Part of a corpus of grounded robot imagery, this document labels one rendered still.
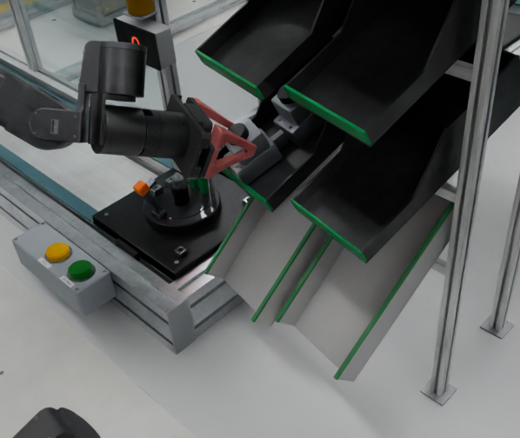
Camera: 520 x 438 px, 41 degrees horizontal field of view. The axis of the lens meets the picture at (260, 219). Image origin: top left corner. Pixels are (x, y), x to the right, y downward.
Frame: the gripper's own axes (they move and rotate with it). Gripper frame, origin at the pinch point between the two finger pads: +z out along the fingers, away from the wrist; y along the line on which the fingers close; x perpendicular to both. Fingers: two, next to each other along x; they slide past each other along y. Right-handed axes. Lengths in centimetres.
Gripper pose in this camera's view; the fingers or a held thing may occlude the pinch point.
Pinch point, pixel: (242, 141)
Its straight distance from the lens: 90.1
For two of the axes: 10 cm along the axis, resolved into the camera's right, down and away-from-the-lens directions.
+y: -4.4, -5.9, 6.7
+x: -3.4, 8.1, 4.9
